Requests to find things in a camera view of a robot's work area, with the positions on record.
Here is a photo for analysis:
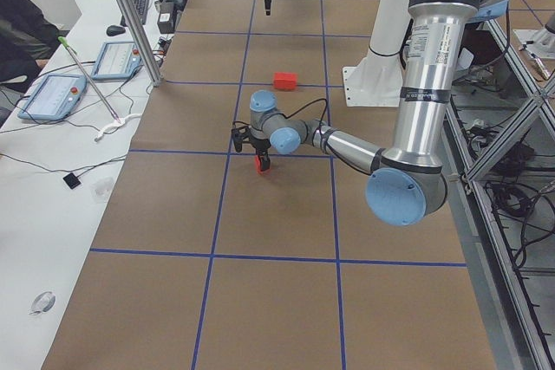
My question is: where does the brown paper table mat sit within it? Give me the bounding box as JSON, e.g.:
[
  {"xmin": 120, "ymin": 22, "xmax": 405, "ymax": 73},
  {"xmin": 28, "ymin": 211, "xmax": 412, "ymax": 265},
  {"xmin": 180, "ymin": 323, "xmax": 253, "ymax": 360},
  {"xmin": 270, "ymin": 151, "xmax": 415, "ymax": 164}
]
[{"xmin": 43, "ymin": 0, "xmax": 501, "ymax": 369}]

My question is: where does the blue teach pendant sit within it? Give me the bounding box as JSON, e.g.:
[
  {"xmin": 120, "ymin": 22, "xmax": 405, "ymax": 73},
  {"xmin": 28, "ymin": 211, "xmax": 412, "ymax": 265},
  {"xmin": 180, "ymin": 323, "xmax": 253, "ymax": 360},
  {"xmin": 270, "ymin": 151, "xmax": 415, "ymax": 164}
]
[
  {"xmin": 17, "ymin": 75, "xmax": 88, "ymax": 121},
  {"xmin": 91, "ymin": 41, "xmax": 141, "ymax": 81}
]

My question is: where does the black power adapter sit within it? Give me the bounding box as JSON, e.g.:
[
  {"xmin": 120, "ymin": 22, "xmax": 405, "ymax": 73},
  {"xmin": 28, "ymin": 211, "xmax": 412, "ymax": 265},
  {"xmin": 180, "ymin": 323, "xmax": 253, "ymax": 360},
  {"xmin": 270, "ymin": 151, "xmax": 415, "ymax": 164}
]
[{"xmin": 157, "ymin": 2, "xmax": 177, "ymax": 35}]

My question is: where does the long grey stick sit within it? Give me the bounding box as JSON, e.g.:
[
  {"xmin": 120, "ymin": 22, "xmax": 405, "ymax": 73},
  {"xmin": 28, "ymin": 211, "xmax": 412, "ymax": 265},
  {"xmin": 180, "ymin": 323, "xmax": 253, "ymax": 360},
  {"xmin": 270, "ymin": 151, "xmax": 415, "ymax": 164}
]
[{"xmin": 58, "ymin": 36, "xmax": 121, "ymax": 123}]

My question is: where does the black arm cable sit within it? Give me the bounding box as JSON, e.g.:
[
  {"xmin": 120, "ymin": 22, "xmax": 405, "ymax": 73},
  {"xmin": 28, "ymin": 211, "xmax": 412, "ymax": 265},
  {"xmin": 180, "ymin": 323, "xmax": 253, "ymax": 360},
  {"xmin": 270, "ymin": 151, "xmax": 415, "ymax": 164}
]
[{"xmin": 232, "ymin": 98, "xmax": 330, "ymax": 137}]

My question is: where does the red foam block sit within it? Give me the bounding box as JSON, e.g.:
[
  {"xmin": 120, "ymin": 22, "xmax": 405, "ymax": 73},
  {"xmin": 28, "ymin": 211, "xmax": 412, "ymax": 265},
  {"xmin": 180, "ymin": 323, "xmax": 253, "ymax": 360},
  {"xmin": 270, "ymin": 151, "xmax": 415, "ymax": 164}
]
[
  {"xmin": 255, "ymin": 155, "xmax": 271, "ymax": 173},
  {"xmin": 281, "ymin": 73, "xmax": 297, "ymax": 91},
  {"xmin": 273, "ymin": 72, "xmax": 288, "ymax": 90}
]

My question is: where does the blue teach pendant far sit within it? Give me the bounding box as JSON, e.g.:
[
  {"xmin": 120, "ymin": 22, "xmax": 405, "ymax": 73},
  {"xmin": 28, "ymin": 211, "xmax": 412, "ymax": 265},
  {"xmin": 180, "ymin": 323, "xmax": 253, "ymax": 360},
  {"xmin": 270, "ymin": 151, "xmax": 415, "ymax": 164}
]
[{"xmin": 91, "ymin": 41, "xmax": 141, "ymax": 81}]

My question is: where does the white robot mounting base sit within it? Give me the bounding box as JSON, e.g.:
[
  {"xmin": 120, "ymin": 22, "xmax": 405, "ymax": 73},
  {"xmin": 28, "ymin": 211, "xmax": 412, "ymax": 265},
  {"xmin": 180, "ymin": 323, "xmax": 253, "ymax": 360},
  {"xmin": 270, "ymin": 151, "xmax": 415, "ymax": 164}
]
[{"xmin": 341, "ymin": 0, "xmax": 473, "ymax": 109}]

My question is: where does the small black square pad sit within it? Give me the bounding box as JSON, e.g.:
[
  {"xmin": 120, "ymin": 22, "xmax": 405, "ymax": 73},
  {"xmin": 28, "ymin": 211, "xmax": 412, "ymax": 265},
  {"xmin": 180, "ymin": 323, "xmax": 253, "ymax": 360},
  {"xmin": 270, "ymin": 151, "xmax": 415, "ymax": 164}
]
[{"xmin": 62, "ymin": 172, "xmax": 82, "ymax": 190}]

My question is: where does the black computer mouse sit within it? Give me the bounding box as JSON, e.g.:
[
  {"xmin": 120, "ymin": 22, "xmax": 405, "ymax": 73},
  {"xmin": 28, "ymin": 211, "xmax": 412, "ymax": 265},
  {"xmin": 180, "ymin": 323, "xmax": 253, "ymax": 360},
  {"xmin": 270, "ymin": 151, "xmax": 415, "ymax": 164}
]
[{"xmin": 106, "ymin": 25, "xmax": 126, "ymax": 36}]

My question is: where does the clear tape roll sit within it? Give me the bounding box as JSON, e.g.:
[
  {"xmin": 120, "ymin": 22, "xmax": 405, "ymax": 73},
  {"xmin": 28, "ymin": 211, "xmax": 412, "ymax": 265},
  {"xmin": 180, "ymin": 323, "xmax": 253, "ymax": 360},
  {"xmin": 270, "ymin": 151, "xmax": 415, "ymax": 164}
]
[{"xmin": 29, "ymin": 291, "xmax": 56, "ymax": 315}]

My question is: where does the aluminium frame post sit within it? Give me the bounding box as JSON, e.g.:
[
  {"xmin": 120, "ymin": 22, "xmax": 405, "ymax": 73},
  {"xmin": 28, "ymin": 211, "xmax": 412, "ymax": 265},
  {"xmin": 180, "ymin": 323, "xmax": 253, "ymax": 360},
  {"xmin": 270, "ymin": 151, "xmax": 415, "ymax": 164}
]
[{"xmin": 116, "ymin": 0, "xmax": 162, "ymax": 88}]

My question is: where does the black keyboard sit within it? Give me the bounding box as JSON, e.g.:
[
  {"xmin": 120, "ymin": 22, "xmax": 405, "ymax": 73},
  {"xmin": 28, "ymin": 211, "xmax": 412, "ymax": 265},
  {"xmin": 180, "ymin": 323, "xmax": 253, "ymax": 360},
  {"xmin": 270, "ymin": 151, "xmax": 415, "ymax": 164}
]
[{"xmin": 120, "ymin": 0, "xmax": 153, "ymax": 27}]

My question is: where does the person in dark jacket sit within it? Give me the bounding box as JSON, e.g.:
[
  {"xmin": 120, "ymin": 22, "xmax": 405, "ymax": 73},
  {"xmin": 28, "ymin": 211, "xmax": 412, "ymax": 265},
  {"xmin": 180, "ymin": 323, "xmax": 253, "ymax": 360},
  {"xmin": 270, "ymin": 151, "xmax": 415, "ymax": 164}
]
[{"xmin": 1, "ymin": 0, "xmax": 61, "ymax": 94}]

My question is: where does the aluminium truss frame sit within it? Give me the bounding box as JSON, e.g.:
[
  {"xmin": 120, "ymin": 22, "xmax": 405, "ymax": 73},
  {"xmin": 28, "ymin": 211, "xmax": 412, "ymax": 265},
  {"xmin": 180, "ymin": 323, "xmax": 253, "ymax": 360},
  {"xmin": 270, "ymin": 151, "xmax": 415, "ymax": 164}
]
[{"xmin": 444, "ymin": 19, "xmax": 554, "ymax": 369}]

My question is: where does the blue teach pendant near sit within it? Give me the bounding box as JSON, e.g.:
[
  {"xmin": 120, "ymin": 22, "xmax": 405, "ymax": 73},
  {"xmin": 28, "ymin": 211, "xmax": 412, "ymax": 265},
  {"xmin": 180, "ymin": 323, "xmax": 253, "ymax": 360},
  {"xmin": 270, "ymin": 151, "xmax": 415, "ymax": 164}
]
[{"xmin": 17, "ymin": 75, "xmax": 88, "ymax": 121}]

